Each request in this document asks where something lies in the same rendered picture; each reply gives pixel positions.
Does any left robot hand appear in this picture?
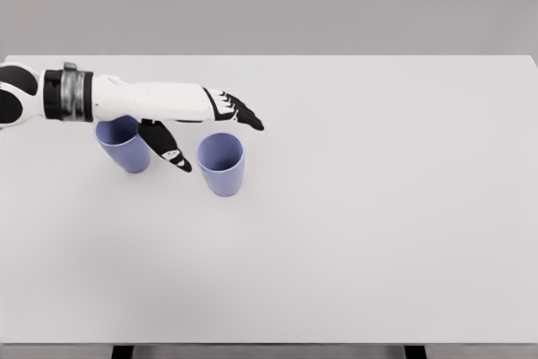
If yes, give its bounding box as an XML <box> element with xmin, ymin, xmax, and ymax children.
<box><xmin>133</xmin><ymin>82</ymin><xmax>266</xmax><ymax>174</ymax></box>

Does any lavender plastic cup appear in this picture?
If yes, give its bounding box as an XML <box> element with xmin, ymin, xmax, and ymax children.
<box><xmin>195</xmin><ymin>132</ymin><xmax>245</xmax><ymax>198</ymax></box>
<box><xmin>94</xmin><ymin>117</ymin><xmax>152</xmax><ymax>175</ymax></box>

